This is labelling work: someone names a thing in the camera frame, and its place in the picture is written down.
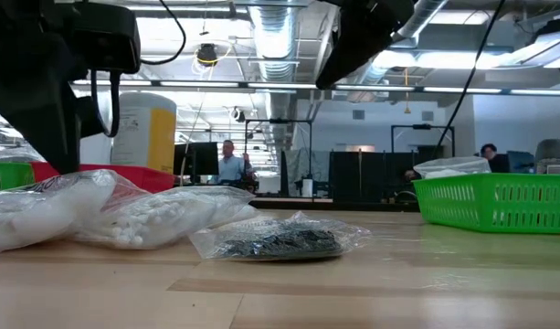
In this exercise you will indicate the silver ribbed ventilation duct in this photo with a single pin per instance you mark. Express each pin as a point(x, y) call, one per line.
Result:
point(272, 50)

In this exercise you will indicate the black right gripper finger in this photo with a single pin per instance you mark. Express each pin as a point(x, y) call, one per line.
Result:
point(357, 45)

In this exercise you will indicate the silver spiral ventilation duct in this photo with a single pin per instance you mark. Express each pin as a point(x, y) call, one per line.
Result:
point(425, 13)

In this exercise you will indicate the green plastic basket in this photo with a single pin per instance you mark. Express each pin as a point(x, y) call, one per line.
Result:
point(5, 176)
point(489, 203)

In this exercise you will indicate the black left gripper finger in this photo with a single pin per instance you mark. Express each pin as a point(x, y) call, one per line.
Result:
point(56, 132)
point(90, 119)

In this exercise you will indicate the person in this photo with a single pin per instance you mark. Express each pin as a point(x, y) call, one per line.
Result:
point(231, 166)
point(492, 153)

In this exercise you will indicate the grey chair back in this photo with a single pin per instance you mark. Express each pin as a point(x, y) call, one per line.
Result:
point(553, 153)

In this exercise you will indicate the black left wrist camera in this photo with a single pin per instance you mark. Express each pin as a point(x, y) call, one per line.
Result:
point(108, 41)

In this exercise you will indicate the small white bottle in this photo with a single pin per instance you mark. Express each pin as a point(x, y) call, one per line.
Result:
point(307, 188)

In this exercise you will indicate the dark computer monitor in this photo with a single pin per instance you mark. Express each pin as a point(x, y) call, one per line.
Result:
point(197, 157)

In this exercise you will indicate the red plastic basket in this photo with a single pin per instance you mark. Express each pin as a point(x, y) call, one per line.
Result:
point(147, 176)

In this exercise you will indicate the clear bag black hair net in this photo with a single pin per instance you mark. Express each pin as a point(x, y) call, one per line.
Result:
point(279, 242)

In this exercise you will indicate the vanity pack cotton bag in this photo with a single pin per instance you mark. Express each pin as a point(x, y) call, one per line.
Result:
point(448, 166)
point(33, 215)
point(170, 215)

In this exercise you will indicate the black partition panels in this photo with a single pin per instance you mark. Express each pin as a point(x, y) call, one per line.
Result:
point(371, 173)

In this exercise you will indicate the black background rig frame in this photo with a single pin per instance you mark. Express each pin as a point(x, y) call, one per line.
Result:
point(421, 127)
point(279, 121)

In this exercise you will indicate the white yellow wipes canister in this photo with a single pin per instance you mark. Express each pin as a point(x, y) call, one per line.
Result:
point(147, 137)

